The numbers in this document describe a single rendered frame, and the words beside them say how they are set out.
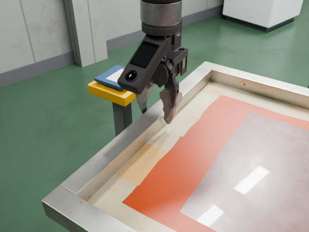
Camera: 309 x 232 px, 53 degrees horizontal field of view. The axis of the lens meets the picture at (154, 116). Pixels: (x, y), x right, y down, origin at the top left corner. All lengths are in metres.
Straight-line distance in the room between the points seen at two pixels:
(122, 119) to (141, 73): 0.38
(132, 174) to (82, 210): 0.13
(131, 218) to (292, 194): 0.28
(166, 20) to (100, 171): 0.28
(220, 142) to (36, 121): 1.94
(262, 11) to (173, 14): 3.52
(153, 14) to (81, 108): 2.00
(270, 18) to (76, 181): 3.66
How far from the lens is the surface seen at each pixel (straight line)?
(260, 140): 0.68
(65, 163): 2.04
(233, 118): 0.73
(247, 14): 4.17
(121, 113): 0.89
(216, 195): 0.55
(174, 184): 0.56
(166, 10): 0.55
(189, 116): 0.72
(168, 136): 0.66
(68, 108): 2.53
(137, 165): 0.59
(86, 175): 0.54
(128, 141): 0.59
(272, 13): 4.01
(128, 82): 0.54
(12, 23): 2.90
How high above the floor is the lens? 1.37
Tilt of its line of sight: 36 degrees down
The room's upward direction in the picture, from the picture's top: straight up
